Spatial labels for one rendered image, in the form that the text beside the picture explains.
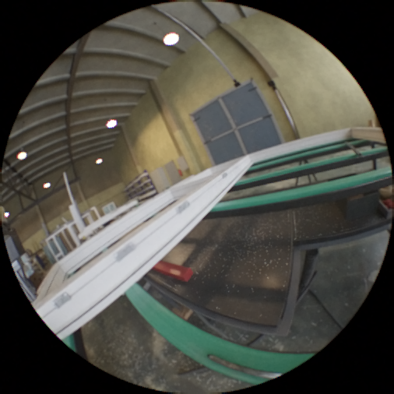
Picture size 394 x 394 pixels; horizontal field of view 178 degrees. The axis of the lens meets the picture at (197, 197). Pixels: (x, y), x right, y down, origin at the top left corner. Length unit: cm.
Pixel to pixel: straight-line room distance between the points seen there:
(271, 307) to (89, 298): 45
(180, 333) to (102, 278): 18
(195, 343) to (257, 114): 634
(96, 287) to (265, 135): 627
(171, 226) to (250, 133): 611
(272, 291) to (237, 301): 12
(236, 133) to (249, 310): 632
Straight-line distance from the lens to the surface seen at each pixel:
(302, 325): 104
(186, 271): 59
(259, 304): 45
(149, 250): 29
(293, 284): 51
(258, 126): 625
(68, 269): 73
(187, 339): 16
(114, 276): 28
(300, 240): 60
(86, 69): 866
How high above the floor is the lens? 101
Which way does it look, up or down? 13 degrees down
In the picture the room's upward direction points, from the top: 24 degrees counter-clockwise
